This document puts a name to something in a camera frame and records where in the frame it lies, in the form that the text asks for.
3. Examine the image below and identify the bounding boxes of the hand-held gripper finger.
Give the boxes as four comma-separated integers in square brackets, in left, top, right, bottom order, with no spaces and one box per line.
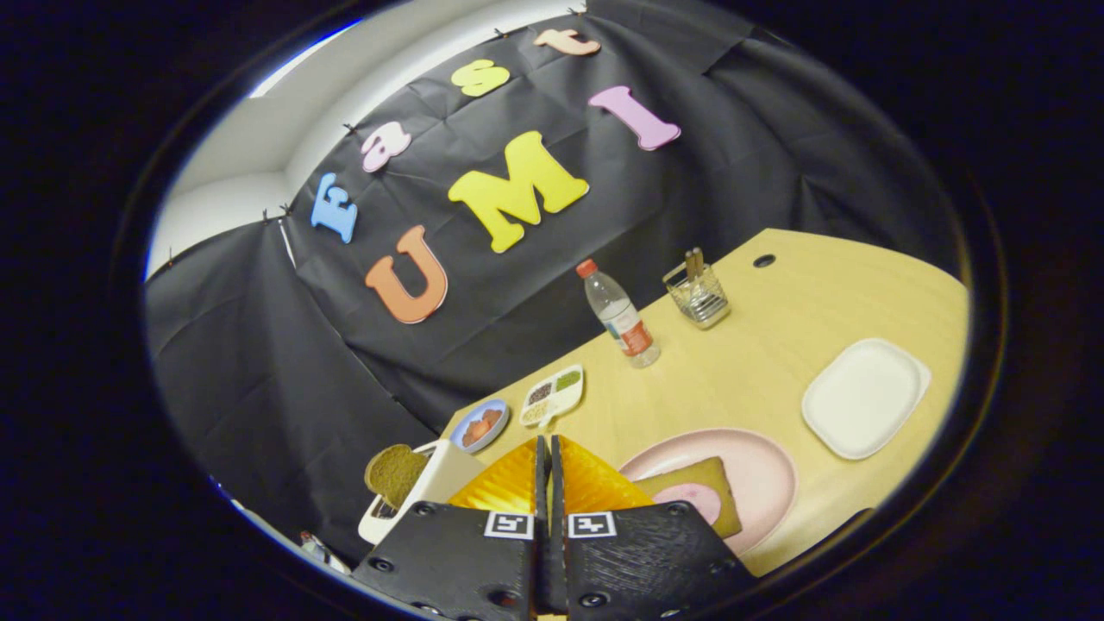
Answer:
[352,434,553,621]
[549,434,760,621]

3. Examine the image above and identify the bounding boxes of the brown bread slice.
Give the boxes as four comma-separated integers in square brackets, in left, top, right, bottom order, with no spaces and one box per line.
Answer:
[364,444,430,511]
[634,456,743,540]

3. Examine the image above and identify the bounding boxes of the white toaster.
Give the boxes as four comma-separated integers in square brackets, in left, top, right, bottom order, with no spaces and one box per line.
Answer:
[358,438,488,546]

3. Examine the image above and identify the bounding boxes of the wire mesh utensil holder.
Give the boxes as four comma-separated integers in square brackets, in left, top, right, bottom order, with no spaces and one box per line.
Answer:
[662,248,732,331]

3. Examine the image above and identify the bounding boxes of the red food pieces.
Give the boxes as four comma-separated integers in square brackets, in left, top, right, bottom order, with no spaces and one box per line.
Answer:
[461,408,504,448]

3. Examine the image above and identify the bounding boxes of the white square plate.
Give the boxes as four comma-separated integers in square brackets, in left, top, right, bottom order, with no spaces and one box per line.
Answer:
[801,337,932,461]

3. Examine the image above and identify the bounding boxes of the pink ham slice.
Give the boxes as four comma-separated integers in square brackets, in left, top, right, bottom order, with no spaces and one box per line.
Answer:
[653,482,724,525]

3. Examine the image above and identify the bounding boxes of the small blue plate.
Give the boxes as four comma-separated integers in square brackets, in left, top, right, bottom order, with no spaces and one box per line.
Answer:
[449,398,511,455]

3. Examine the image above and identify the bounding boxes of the white divided condiment tray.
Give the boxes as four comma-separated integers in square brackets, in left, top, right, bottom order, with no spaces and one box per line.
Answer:
[520,364,586,430]

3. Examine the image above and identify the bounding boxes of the round pink plate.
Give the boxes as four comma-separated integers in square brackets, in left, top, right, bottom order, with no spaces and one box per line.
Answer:
[618,428,798,557]

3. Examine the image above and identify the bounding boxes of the clear red-capped water bottle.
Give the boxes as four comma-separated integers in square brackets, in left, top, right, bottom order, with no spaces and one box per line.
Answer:
[576,258,662,370]

